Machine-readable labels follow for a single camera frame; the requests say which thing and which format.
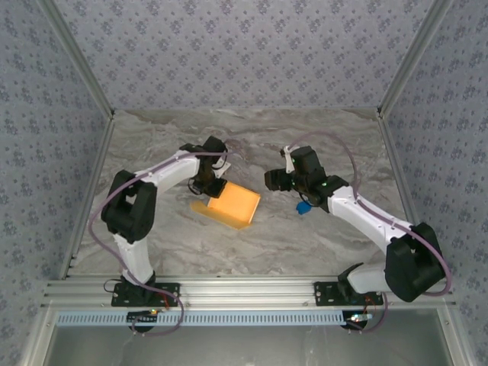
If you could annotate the yellow paper box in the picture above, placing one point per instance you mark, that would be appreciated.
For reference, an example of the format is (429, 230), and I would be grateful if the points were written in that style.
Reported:
(232, 204)

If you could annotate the small blue cube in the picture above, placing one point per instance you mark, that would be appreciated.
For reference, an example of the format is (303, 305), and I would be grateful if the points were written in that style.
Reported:
(303, 208)

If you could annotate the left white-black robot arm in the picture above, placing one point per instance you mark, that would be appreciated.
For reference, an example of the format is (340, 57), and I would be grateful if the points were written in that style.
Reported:
(129, 206)

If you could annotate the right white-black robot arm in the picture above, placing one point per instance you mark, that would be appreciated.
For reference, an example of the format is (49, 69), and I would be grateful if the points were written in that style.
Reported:
(411, 267)

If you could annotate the small black circuit board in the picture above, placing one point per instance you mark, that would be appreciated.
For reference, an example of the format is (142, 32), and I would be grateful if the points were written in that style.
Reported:
(143, 316)
(358, 317)

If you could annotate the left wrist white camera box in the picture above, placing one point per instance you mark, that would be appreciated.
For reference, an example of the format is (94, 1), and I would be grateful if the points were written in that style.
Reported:
(225, 167)

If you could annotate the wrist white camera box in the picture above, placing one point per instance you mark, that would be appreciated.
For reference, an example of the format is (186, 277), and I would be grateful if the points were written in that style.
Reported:
(225, 167)
(289, 162)

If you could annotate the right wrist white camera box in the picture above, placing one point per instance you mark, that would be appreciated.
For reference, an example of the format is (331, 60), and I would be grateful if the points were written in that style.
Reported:
(289, 162)

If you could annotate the aluminium table side rail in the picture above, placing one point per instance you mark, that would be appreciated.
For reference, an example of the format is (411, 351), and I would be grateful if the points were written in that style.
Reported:
(91, 183)
(394, 152)

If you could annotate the wide aluminium mounting rail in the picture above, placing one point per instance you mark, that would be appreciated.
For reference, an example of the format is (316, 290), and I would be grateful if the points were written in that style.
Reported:
(248, 291)

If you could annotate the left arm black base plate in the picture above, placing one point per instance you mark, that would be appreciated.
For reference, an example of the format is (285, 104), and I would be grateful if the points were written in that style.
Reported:
(171, 289)

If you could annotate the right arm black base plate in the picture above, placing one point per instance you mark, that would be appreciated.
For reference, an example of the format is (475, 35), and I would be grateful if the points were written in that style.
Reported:
(324, 293)

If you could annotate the aluminium frame post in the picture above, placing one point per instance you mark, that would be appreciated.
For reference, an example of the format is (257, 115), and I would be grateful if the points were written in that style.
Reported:
(78, 57)
(413, 57)

